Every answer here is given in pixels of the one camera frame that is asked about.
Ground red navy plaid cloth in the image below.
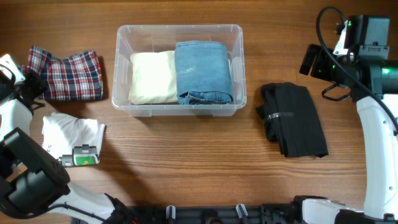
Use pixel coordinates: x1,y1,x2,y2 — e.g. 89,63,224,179
21,46,104,101

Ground blue denim jeans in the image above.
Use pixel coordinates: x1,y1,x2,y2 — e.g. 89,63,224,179
175,40,234,105

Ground cream cloth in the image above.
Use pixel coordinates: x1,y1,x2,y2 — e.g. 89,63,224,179
129,50,177,105

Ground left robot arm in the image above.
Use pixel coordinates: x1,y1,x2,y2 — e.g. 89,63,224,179
1,73,132,223

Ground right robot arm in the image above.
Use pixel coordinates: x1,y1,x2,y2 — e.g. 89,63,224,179
300,15,397,223

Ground clear plastic storage container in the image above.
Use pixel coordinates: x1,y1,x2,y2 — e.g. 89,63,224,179
111,24,247,117

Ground white printed folded t-shirt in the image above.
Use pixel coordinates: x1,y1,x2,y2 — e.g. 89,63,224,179
42,113,106,167

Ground black folded garment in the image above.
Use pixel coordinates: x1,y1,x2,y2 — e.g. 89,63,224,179
256,82,328,158

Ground right camera cable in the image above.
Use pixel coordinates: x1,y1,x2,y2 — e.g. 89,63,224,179
315,6,398,134

